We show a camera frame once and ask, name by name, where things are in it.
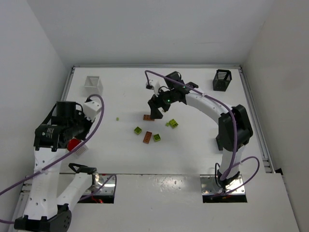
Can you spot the lime lego brick right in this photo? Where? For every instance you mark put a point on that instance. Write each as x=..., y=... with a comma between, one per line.
x=173, y=123

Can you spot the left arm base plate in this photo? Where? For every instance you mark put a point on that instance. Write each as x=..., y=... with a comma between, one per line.
x=104, y=185

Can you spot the white slotted container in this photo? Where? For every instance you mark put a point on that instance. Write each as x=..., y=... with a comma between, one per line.
x=93, y=85
x=81, y=151

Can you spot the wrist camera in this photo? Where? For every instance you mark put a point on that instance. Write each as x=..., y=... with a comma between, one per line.
x=91, y=109
x=154, y=86

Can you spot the orange lego brick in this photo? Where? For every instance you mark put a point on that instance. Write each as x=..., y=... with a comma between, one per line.
x=147, y=118
x=147, y=137

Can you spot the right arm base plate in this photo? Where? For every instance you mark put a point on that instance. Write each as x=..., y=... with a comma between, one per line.
x=209, y=186

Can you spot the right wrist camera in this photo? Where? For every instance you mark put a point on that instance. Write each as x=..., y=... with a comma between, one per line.
x=154, y=86

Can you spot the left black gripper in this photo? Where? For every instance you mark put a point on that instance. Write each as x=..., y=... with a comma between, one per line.
x=78, y=129

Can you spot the black slotted container far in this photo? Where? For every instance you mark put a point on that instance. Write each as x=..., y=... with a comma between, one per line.
x=221, y=80

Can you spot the lime square lego brick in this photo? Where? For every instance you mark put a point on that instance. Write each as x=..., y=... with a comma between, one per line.
x=156, y=137

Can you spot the white slotted container near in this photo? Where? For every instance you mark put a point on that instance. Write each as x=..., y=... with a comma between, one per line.
x=81, y=151

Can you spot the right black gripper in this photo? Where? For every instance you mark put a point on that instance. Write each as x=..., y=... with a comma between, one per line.
x=156, y=103

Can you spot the black slotted container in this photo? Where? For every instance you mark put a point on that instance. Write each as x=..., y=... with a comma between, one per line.
x=221, y=80
x=220, y=148

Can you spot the white slotted container far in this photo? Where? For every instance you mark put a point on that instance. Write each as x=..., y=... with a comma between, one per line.
x=93, y=85

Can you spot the black slotted container near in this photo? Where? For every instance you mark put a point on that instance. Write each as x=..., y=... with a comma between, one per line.
x=220, y=148

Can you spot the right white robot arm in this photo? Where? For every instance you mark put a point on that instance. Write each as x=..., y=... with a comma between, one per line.
x=234, y=127

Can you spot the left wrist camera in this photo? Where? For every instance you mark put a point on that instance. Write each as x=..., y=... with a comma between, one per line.
x=91, y=109

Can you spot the white front platform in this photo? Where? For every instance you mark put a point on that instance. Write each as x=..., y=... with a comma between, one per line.
x=173, y=203

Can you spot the lime lego brick left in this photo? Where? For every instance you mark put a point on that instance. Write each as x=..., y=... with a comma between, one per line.
x=137, y=130

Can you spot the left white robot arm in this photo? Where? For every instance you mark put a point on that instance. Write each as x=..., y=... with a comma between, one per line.
x=45, y=211

